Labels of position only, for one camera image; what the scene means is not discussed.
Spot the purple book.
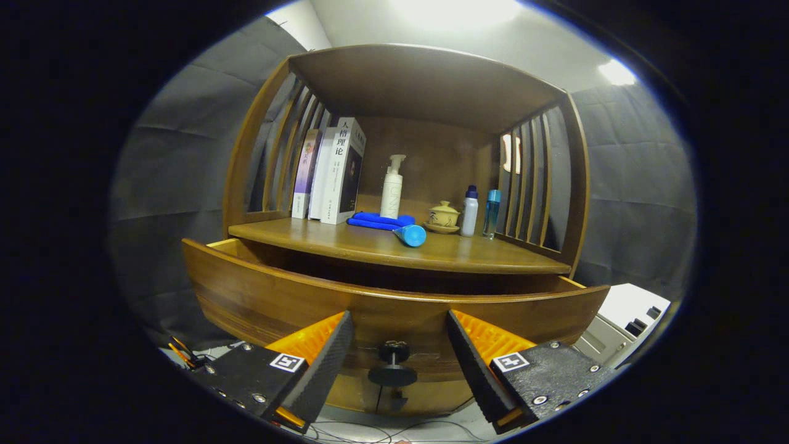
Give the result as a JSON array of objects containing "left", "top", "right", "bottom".
[{"left": 291, "top": 129, "right": 322, "bottom": 220}]

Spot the small ceiling light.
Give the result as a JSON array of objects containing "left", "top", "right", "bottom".
[{"left": 597, "top": 59, "right": 637, "bottom": 87}]

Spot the orange and black cable bundle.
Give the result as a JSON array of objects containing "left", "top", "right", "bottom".
[{"left": 166, "top": 335, "right": 198, "bottom": 369}]

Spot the large round ceiling light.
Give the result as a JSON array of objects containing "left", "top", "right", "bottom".
[{"left": 391, "top": 0, "right": 525, "bottom": 28}]

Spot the thin grey floor cable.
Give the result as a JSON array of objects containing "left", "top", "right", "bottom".
[{"left": 308, "top": 419, "right": 488, "bottom": 444}]

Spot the blue and white tube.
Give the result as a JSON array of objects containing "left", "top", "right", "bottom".
[{"left": 393, "top": 224, "right": 427, "bottom": 248}]

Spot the beige lidded teacup with saucer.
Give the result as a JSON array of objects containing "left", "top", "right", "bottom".
[{"left": 424, "top": 200, "right": 461, "bottom": 234}]

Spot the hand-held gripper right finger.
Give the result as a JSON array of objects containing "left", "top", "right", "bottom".
[{"left": 446, "top": 308, "right": 617, "bottom": 435}]

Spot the black round drawer knob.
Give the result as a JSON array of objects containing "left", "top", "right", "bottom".
[{"left": 368, "top": 340, "right": 418, "bottom": 388}]

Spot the wooden countertop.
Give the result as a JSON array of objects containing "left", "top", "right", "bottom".
[{"left": 228, "top": 216, "right": 573, "bottom": 276}]

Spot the white pump bottle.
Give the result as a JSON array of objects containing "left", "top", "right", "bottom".
[{"left": 380, "top": 154, "right": 407, "bottom": 220}]

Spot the wooden cabinet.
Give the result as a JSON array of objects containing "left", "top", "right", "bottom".
[{"left": 222, "top": 43, "right": 591, "bottom": 417}]

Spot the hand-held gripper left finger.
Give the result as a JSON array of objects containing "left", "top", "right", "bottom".
[{"left": 191, "top": 310, "right": 356, "bottom": 434}]

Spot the blue folded cloth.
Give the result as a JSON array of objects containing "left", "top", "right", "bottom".
[{"left": 346, "top": 212, "right": 416, "bottom": 231}]

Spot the wooden cabinet door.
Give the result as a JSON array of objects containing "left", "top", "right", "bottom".
[
  {"left": 322, "top": 373, "right": 380, "bottom": 415},
  {"left": 376, "top": 370, "right": 476, "bottom": 417}
]

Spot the clear teal bottle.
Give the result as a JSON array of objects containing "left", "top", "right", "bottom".
[{"left": 482, "top": 189, "right": 502, "bottom": 240}]

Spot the white bottle with blue cap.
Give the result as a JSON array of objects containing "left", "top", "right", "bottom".
[{"left": 460, "top": 185, "right": 480, "bottom": 237}]

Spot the wooden drawer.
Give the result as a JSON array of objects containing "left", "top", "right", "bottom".
[{"left": 182, "top": 236, "right": 611, "bottom": 383}]

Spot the thin white book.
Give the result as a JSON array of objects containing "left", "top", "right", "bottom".
[{"left": 308, "top": 126, "right": 338, "bottom": 221}]

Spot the white appliance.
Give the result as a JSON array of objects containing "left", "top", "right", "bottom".
[{"left": 570, "top": 283, "right": 671, "bottom": 369}]

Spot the thick white and black book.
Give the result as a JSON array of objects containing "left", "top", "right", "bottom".
[{"left": 320, "top": 117, "right": 367, "bottom": 225}]

